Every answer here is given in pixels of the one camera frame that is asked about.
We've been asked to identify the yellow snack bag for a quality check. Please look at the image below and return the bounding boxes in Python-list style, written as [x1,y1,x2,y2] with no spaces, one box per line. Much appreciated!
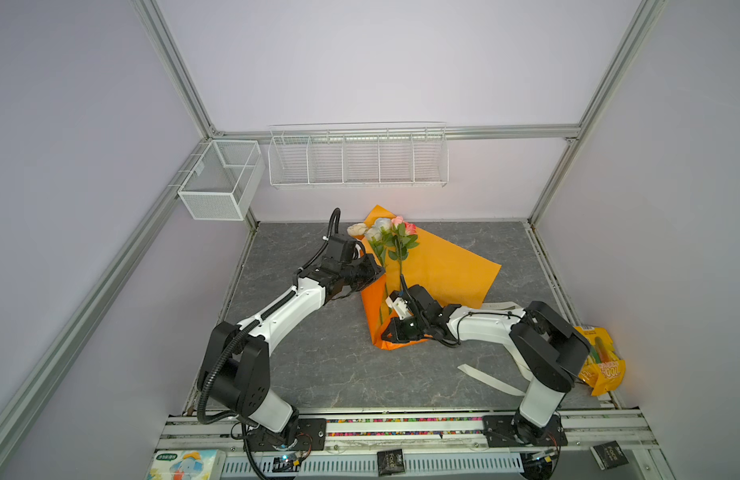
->
[575,326,626,397]

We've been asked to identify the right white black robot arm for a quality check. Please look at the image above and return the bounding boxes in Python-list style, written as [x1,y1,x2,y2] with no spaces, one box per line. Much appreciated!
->
[382,285,592,436]

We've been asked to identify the white ribbon strip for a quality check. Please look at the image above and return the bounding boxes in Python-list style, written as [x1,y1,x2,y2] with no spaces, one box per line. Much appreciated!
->
[457,299,534,397]

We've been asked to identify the orange wrapping paper sheet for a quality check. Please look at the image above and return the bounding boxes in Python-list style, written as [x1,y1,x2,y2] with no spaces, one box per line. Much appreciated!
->
[361,228,501,351]

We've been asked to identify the black square card middle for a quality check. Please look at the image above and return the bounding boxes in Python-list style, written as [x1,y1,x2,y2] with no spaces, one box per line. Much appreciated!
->
[377,449,406,477]

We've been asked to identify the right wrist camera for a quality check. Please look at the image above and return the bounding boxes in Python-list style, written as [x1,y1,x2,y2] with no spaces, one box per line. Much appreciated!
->
[385,291,414,320]

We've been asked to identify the white slotted cable duct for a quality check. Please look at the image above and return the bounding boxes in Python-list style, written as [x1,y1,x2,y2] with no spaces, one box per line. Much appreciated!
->
[254,452,525,479]

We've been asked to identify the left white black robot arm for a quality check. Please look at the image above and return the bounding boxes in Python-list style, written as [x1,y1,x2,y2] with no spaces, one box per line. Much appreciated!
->
[196,234,384,436]

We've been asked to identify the black square card right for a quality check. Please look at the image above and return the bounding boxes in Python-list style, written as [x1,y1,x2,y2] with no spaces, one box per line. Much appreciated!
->
[590,440,629,471]

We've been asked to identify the long white wire rack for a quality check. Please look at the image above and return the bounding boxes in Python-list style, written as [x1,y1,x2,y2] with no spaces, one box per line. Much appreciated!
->
[268,122,450,188]

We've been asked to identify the cream fake rose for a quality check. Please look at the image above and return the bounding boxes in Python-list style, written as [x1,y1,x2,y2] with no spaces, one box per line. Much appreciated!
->
[347,222,369,240]

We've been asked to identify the small white wire basket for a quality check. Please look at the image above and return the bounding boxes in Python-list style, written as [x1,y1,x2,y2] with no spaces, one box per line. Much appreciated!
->
[178,140,265,221]

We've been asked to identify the tissue pack with elephant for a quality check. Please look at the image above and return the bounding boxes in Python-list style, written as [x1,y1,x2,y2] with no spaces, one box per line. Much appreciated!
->
[147,450,227,480]

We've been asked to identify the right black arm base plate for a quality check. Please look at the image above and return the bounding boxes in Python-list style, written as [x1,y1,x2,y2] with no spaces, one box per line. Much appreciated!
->
[483,413,568,448]

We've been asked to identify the black square card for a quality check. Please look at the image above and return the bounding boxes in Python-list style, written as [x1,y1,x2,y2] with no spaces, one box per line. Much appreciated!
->
[590,440,629,471]
[377,449,406,477]

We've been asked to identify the red pink fake rose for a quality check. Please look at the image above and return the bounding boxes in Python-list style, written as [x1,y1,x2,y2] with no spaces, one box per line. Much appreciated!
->
[386,216,419,284]

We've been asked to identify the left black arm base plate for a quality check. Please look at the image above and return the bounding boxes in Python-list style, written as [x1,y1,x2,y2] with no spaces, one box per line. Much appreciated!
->
[245,417,327,452]

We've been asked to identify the pale white fake rose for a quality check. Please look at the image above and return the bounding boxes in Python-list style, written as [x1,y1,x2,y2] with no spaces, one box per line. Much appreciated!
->
[365,227,386,267]

